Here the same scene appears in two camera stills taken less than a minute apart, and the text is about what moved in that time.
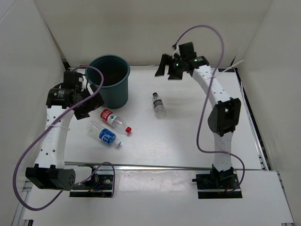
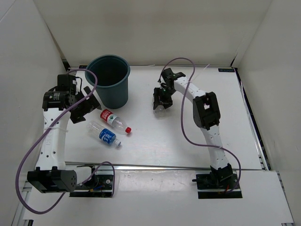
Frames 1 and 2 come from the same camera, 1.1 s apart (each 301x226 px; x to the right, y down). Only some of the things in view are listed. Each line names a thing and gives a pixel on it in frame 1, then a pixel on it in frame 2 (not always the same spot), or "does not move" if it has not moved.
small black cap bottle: x=160 y=110 does not move
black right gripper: x=167 y=60 → x=167 y=103
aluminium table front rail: x=162 y=165 does not move
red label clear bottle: x=117 y=123 does not move
